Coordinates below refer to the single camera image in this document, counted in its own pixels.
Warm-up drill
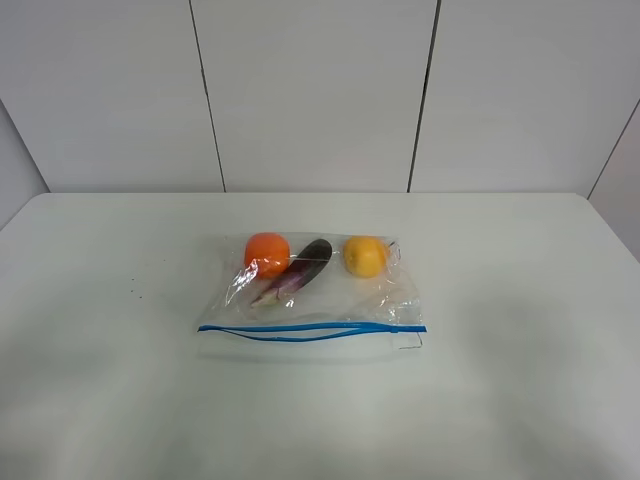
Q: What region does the clear zip bag blue seal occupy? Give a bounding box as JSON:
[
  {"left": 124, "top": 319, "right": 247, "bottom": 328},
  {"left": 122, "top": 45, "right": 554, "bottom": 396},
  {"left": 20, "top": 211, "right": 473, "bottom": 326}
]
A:
[{"left": 197, "top": 232, "right": 428, "bottom": 357}]

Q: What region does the yellow pear fruit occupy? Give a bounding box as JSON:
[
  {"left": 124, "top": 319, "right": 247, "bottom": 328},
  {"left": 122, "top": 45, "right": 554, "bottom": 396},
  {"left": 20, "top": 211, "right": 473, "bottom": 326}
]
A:
[{"left": 343, "top": 236, "right": 389, "bottom": 278}]

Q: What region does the orange round fruit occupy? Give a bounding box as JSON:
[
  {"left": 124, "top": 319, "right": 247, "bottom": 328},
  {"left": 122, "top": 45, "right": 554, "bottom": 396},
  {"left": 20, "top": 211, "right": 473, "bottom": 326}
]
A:
[{"left": 244, "top": 232, "right": 290, "bottom": 279}]

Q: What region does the purple eggplant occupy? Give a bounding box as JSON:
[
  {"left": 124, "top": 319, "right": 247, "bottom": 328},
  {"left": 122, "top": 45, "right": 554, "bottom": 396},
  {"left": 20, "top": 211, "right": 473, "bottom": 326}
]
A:
[{"left": 250, "top": 238, "right": 333, "bottom": 308}]

